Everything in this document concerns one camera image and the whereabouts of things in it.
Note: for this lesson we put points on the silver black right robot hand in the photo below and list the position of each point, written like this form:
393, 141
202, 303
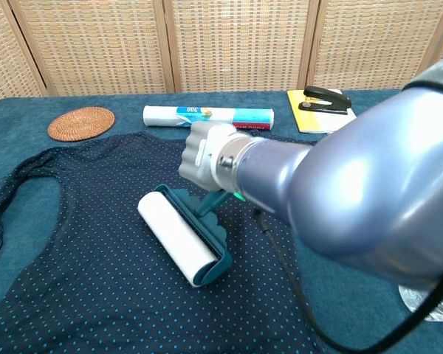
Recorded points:
197, 155

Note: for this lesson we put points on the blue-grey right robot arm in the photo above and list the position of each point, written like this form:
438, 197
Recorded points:
354, 191

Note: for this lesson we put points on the white plastic bag roll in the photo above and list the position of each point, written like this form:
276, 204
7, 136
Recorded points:
162, 116

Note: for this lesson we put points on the yellow notebook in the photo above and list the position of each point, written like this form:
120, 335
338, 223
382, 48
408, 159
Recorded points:
310, 119

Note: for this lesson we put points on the round woven rattan coaster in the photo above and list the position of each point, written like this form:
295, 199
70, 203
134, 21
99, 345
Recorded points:
81, 123

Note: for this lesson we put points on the woven folding screen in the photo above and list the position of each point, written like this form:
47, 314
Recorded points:
236, 40

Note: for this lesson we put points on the black stapler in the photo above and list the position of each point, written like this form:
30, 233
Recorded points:
328, 101

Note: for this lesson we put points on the navy polka dot shirt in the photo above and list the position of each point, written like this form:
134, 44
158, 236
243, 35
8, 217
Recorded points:
96, 258

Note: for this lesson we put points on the teal carpet table cover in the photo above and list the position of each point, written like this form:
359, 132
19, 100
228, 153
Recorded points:
29, 158

